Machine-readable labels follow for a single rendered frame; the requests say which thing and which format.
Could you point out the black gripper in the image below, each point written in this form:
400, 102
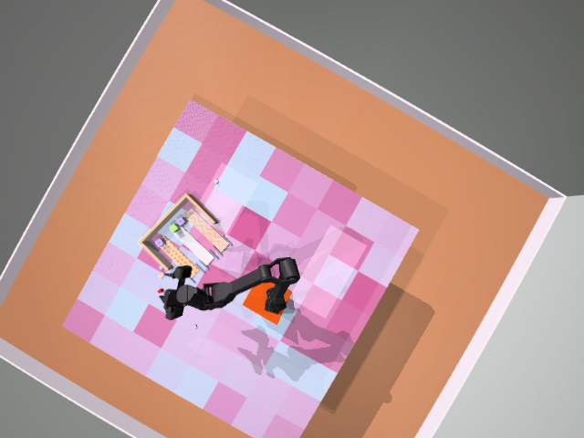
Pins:
181, 273

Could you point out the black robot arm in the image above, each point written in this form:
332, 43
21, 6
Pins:
225, 293

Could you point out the white flat strip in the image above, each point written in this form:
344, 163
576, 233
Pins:
201, 253

